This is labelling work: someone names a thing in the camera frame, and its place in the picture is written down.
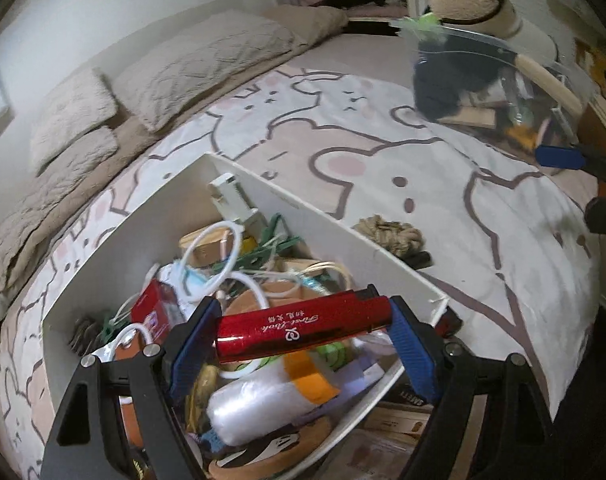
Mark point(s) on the fluffy square pillow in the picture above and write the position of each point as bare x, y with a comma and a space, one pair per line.
73, 115

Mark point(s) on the dark blue cloth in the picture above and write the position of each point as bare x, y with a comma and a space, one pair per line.
448, 80

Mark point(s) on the tan blanket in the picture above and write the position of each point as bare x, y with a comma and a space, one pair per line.
318, 20

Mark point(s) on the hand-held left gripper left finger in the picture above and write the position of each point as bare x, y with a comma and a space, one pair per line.
193, 347

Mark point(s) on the clear plastic package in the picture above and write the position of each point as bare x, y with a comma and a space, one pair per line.
408, 435

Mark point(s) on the clear plastic tub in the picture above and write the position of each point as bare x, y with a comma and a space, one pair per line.
558, 85

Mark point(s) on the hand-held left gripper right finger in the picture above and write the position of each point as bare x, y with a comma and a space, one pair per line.
413, 352

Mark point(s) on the white plastic bag roll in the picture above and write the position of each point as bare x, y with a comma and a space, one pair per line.
253, 405

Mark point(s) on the white container box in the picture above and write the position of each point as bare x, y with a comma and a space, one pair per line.
333, 240

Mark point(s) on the beige folded quilt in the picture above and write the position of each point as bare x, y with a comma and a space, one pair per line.
43, 200

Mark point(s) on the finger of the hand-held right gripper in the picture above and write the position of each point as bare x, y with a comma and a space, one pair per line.
560, 157
605, 216

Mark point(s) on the red glossy tube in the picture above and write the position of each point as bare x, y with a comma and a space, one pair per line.
303, 327

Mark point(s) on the green clothes peg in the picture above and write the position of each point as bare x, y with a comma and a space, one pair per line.
263, 252

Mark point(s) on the red cardboard box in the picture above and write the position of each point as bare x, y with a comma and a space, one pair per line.
155, 310

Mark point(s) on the beige quilted pillow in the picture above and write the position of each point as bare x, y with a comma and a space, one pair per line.
198, 60

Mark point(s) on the oval wooden box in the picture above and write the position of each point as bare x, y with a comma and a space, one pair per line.
205, 250

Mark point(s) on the blue white tissue pack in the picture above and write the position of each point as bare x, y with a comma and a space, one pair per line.
183, 282

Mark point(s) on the round cork lid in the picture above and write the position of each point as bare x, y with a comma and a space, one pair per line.
288, 292

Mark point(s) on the grey scalloped hair clip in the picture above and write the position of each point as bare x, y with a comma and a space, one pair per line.
85, 335

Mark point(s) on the cork coaster black print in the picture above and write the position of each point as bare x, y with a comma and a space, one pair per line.
263, 460

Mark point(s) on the dark red small object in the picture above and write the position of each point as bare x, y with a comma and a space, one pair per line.
448, 322

